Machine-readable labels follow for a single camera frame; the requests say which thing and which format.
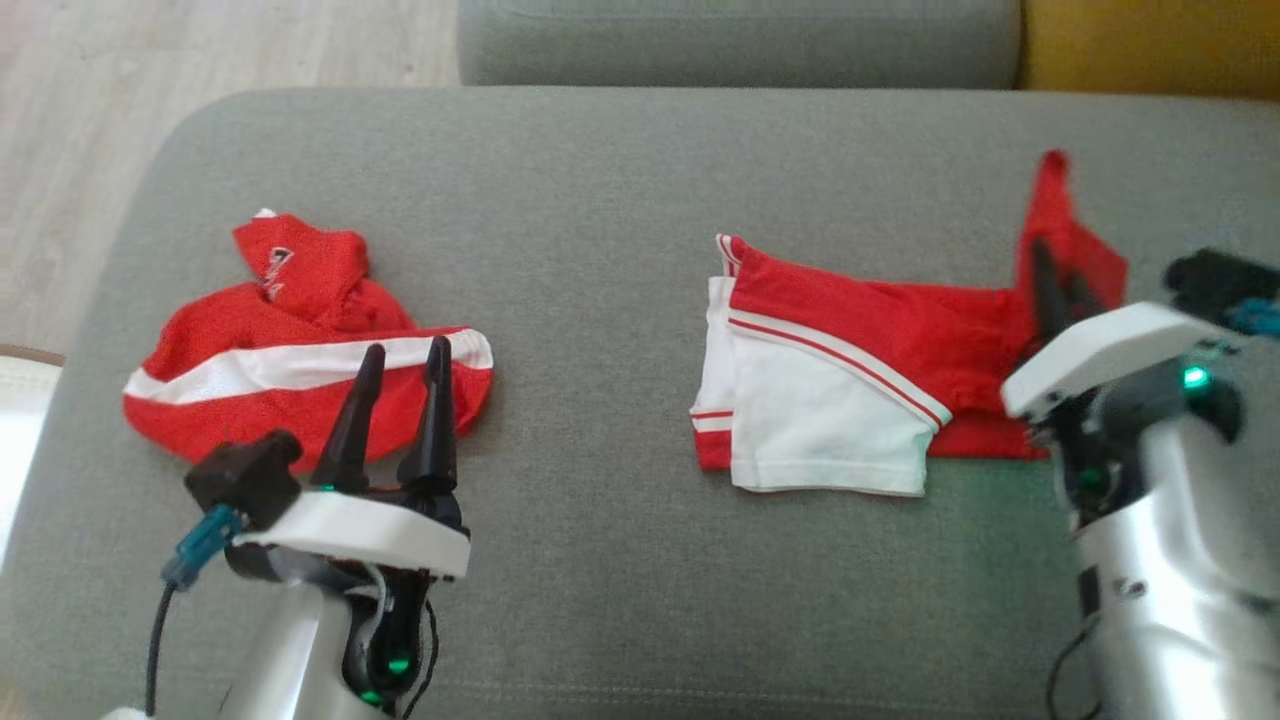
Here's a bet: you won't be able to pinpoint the large yellow sofa cushion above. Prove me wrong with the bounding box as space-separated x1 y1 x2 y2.
1020 0 1280 101

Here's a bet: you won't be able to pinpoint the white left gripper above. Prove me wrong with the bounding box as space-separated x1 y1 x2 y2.
230 335 473 581

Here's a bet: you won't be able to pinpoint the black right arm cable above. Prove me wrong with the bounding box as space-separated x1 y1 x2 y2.
1044 615 1101 720

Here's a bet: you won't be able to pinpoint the red white basketball jersey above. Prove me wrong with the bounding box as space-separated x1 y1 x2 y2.
690 150 1131 498

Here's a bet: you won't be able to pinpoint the red shorts with white stripe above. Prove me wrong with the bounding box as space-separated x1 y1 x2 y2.
122 208 495 473

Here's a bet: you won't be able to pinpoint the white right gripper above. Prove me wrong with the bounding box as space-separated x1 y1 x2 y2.
1000 237 1243 423

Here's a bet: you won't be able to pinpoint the black left camera cable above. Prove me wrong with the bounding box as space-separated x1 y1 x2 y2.
145 503 248 717

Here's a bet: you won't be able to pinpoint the grey sofa back cushion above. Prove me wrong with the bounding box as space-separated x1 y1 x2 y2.
458 0 1023 89

